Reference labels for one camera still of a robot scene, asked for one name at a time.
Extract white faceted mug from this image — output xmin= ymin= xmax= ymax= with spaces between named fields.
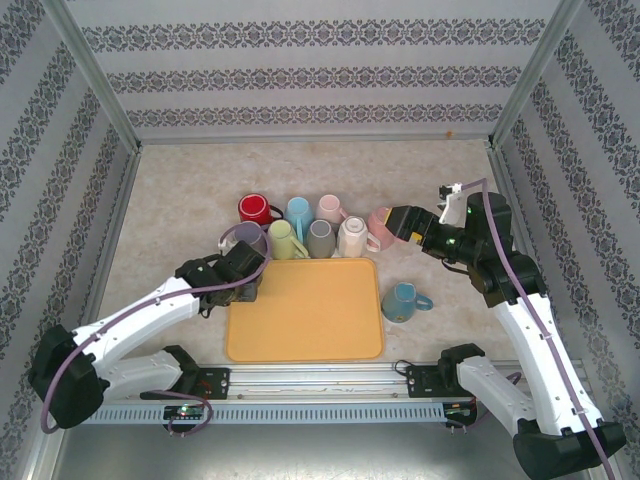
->
xmin=336 ymin=214 xmax=382 ymax=259

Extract aluminium right frame post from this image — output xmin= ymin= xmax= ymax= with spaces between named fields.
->
xmin=488 ymin=0 xmax=586 ymax=149

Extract slotted grey cable duct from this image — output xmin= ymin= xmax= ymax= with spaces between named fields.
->
xmin=82 ymin=401 xmax=479 ymax=426

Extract grey mug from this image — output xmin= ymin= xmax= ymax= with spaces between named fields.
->
xmin=305 ymin=218 xmax=337 ymax=259

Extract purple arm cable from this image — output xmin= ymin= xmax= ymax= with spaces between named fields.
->
xmin=40 ymin=223 xmax=274 ymax=435
xmin=459 ymin=178 xmax=619 ymax=480

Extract aluminium frame post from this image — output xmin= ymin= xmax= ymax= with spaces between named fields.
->
xmin=488 ymin=0 xmax=586 ymax=149
xmin=39 ymin=0 xmax=144 ymax=154

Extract light green mug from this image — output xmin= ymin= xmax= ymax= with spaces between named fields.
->
xmin=267 ymin=218 xmax=311 ymax=260

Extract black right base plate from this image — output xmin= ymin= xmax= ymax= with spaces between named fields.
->
xmin=405 ymin=364 xmax=444 ymax=400

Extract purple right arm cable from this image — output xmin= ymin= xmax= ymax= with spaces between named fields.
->
xmin=459 ymin=178 xmax=619 ymax=480

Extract teal blue mug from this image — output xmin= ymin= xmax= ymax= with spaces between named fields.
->
xmin=380 ymin=281 xmax=435 ymax=324

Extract aluminium left side rail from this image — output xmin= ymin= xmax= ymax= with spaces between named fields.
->
xmin=79 ymin=147 xmax=144 ymax=351

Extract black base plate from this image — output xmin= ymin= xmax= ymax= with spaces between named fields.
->
xmin=405 ymin=364 xmax=444 ymax=400
xmin=198 ymin=367 xmax=232 ymax=400

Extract left small circuit board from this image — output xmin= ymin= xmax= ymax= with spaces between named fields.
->
xmin=164 ymin=405 xmax=206 ymax=420

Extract yellow tray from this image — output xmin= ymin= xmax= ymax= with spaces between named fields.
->
xmin=224 ymin=257 xmax=386 ymax=364

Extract aluminium right side rail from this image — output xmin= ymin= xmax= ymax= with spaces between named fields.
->
xmin=484 ymin=144 xmax=586 ymax=361

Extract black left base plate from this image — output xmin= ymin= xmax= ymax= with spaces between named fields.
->
xmin=198 ymin=367 xmax=232 ymax=400

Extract red mug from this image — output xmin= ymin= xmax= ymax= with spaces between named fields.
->
xmin=237 ymin=193 xmax=285 ymax=226

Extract light pink mug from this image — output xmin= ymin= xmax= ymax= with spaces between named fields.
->
xmin=314 ymin=193 xmax=350 ymax=224

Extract light blue mug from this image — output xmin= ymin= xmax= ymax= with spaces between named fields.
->
xmin=284 ymin=196 xmax=317 ymax=241

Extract salmon pink faceted mug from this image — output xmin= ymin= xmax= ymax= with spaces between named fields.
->
xmin=367 ymin=205 xmax=401 ymax=250

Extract aluminium mounting rail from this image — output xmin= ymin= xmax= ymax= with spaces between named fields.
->
xmin=197 ymin=357 xmax=586 ymax=401

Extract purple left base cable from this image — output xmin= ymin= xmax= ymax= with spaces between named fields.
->
xmin=167 ymin=389 xmax=215 ymax=437

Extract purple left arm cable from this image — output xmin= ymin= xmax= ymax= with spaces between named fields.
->
xmin=40 ymin=223 xmax=274 ymax=435

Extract purple mug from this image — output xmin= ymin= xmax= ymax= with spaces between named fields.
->
xmin=227 ymin=221 xmax=271 ymax=256

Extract grey metal front panel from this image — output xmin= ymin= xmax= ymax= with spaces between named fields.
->
xmin=29 ymin=422 xmax=616 ymax=480

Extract aluminium left frame post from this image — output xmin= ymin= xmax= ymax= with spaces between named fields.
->
xmin=39 ymin=0 xmax=144 ymax=154

